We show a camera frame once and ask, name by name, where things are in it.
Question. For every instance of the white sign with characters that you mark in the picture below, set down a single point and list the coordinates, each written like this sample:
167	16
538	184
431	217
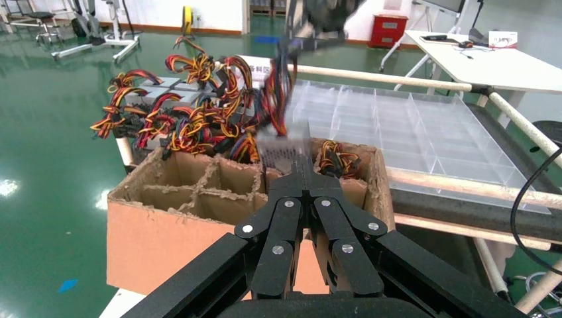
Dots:
257	70

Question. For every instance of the black desk stand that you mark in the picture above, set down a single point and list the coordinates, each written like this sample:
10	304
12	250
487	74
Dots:
476	35

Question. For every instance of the clear acrylic divider tray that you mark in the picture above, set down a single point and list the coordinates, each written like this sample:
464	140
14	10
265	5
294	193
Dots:
395	127

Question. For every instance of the display on white stand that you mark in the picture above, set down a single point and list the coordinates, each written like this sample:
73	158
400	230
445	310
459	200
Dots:
443	4

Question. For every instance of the red black mouse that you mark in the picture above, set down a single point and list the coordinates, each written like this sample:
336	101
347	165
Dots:
465	44

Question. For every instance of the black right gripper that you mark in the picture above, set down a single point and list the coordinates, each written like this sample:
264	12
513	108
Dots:
325	15

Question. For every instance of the yellow upright object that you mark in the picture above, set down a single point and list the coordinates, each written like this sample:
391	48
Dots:
187	19

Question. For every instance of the red cabinet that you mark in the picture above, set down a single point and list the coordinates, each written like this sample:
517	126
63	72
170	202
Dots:
388	30

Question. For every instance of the black flat phone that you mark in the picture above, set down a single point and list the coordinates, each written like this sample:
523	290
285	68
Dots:
434	37

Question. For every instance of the white office table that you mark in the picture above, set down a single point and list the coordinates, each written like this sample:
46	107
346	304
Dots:
505	66

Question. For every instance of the black pipe joint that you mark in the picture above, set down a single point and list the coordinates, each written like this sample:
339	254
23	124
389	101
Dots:
482	91

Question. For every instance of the cream rack pipe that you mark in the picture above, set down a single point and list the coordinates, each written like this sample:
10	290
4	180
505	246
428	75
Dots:
522	125
439	224
544	285
439	182
489	267
373	75
125	151

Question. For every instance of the black round seat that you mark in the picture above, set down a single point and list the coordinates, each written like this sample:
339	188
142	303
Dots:
549	134

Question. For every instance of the black stool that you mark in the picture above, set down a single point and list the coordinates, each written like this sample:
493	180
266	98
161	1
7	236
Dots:
41	17

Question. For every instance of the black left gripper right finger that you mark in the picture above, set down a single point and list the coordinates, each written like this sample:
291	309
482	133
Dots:
347	259

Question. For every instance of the blue floor tape piece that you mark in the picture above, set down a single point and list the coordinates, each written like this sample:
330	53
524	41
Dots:
67	286

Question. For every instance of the white box with red print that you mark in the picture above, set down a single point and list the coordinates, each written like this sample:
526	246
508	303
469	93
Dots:
502	39

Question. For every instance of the white metal floor stand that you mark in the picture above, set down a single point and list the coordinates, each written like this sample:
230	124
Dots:
127	44

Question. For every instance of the brown divided cardboard box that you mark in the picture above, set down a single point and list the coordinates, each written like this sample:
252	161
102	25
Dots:
175	245

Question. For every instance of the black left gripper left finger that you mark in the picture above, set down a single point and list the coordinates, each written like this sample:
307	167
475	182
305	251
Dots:
281	245

